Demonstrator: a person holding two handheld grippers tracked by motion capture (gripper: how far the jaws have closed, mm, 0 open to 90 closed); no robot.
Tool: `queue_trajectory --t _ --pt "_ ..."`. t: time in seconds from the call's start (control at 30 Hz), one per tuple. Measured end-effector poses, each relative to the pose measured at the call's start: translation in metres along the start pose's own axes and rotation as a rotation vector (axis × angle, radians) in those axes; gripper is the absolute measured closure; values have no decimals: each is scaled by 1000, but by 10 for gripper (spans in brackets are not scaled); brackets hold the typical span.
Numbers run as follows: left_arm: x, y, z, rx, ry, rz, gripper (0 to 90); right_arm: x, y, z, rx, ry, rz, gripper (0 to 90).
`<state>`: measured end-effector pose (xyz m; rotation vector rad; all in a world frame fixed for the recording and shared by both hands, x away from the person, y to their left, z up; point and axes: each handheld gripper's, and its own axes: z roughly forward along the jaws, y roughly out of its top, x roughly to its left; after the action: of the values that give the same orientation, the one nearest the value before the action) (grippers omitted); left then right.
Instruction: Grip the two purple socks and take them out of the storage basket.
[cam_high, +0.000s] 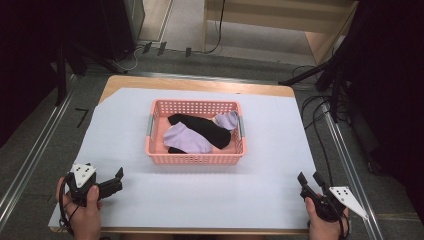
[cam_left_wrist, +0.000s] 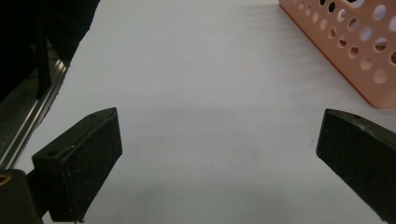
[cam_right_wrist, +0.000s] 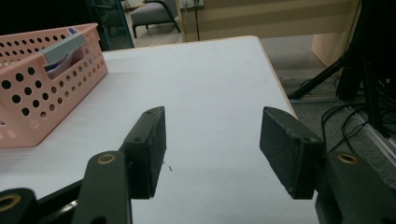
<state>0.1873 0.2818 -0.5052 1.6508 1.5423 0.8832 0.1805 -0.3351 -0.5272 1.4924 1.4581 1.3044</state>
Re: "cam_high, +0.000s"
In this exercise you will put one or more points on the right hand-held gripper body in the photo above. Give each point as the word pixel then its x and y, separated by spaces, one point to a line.
pixel 328 208

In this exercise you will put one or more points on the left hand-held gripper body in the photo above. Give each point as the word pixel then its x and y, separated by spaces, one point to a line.
pixel 80 195

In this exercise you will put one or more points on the person's right hand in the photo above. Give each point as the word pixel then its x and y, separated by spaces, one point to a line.
pixel 325 231

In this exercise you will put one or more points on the person's left hand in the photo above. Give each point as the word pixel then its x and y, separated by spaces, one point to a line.
pixel 83 220

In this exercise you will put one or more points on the black sock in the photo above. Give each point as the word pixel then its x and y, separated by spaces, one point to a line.
pixel 176 151
pixel 206 130

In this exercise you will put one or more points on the large purple sock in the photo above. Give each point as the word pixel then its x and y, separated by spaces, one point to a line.
pixel 186 140

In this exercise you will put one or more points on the white table sheet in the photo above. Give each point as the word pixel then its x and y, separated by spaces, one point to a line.
pixel 200 193

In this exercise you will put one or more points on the pink plastic basket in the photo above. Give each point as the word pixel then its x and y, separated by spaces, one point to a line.
pixel 196 159

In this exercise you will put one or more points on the black metal stand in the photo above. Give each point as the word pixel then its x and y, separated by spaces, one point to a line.
pixel 335 83
pixel 61 76

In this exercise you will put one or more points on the small purple sock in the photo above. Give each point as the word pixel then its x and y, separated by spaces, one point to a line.
pixel 227 120

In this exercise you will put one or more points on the black curtain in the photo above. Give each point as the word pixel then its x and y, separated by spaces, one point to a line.
pixel 393 100
pixel 23 60

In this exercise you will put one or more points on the wooden table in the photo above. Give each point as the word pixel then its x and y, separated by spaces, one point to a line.
pixel 186 84

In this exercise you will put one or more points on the black cabinet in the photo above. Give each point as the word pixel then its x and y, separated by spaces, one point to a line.
pixel 123 23

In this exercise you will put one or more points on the wooden shelf unit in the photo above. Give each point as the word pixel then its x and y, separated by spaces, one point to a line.
pixel 286 16

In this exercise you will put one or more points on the metal floor rail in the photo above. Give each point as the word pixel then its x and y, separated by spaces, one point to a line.
pixel 33 160
pixel 350 173

